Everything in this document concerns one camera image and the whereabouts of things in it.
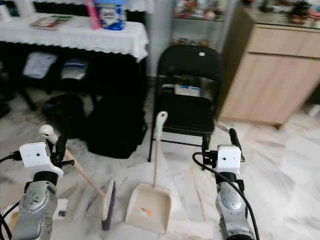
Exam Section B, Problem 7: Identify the colourful picture book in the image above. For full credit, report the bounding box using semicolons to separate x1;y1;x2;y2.
29;14;74;31

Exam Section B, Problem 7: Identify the dark figurine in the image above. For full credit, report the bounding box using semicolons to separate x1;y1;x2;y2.
286;0;315;24

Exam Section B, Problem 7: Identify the white printed trash box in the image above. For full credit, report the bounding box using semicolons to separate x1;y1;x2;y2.
54;198;71;221

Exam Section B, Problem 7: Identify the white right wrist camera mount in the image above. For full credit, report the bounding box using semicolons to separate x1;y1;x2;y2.
216;144;243;177

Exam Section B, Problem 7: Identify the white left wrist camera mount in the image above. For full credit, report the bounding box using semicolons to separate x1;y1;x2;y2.
18;141;65;182

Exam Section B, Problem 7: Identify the glass display shelf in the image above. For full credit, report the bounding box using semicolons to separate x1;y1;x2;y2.
172;0;229;49

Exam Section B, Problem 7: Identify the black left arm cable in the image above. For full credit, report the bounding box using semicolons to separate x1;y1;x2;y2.
0;151;27;240

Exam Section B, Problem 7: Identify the white and blue box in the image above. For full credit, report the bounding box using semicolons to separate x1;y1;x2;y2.
160;83;203;98

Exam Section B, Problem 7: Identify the silver BitRobot cover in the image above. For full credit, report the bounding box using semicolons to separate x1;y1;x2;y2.
60;58;90;82

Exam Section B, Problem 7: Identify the pale blue folded cloth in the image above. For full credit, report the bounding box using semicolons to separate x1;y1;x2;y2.
22;51;59;80

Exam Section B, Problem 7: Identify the black backpack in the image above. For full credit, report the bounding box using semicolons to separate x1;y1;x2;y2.
84;92;149;160

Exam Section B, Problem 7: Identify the black folding chair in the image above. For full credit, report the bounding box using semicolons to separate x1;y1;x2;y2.
147;44;225;163

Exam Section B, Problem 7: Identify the pink bottle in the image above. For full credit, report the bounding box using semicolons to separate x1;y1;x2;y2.
84;0;102;31

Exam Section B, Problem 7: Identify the blue Love Letters tub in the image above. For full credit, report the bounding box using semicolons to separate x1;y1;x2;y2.
94;0;128;32

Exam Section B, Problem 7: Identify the beige long handled dustpan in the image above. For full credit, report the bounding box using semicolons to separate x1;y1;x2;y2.
124;110;173;235

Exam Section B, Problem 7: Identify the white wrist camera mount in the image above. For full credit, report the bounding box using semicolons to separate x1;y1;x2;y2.
18;141;65;182
216;144;243;177

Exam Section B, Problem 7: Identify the low light wood cabinet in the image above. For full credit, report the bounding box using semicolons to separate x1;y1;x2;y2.
217;6;320;127

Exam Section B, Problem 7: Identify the black piano bench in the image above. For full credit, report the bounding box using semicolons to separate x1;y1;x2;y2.
11;62;102;115

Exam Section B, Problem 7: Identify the wooden handled broom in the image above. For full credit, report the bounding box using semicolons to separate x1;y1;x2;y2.
38;124;117;232

